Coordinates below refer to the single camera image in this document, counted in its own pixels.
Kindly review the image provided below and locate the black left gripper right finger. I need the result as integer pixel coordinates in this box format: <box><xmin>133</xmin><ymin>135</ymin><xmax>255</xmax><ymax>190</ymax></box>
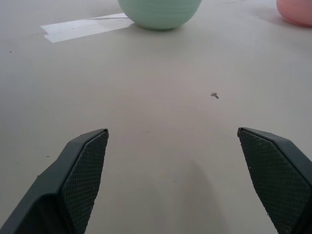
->
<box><xmin>237</xmin><ymin>127</ymin><xmax>312</xmax><ymax>234</ymax></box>

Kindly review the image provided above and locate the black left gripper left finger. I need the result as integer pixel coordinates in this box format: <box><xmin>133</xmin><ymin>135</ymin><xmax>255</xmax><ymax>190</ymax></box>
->
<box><xmin>0</xmin><ymin>128</ymin><xmax>109</xmax><ymax>234</ymax></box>

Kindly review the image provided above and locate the clear tape strip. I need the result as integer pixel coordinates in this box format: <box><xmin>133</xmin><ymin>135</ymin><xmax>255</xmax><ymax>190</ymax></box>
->
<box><xmin>40</xmin><ymin>13</ymin><xmax>135</xmax><ymax>44</ymax></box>

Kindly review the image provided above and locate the red bowl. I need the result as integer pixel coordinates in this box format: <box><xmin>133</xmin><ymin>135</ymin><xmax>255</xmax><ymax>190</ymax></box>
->
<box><xmin>276</xmin><ymin>0</ymin><xmax>312</xmax><ymax>28</ymax></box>

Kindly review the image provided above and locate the green bowl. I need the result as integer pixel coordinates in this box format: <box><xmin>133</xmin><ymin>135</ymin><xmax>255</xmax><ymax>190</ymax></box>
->
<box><xmin>117</xmin><ymin>0</ymin><xmax>203</xmax><ymax>31</ymax></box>

